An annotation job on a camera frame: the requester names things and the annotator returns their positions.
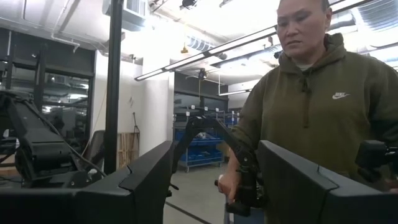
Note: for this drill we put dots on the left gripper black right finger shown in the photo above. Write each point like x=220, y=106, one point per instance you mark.
x=304, y=196

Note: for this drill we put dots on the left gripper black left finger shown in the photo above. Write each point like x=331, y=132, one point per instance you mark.
x=102, y=202

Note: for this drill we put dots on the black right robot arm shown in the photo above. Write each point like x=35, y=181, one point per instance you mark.
x=40, y=146

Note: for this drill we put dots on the wooden pallet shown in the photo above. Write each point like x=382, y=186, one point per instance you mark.
x=127, y=149

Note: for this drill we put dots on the person's hand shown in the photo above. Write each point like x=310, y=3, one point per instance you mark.
x=228, y=186

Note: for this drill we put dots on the person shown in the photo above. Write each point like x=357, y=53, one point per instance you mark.
x=320, y=112

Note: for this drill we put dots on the black upright pole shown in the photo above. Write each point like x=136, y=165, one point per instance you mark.
x=113, y=93

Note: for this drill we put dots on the blue bin shelf cart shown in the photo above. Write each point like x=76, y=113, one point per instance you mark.
x=202, y=152

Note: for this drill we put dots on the short ceiling light strip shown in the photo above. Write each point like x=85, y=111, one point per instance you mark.
x=234, y=92

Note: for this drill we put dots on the long ceiling light strip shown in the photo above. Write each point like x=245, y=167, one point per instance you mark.
x=205, y=54

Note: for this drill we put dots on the ceiling air unit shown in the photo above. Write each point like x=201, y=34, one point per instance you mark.
x=130, y=12

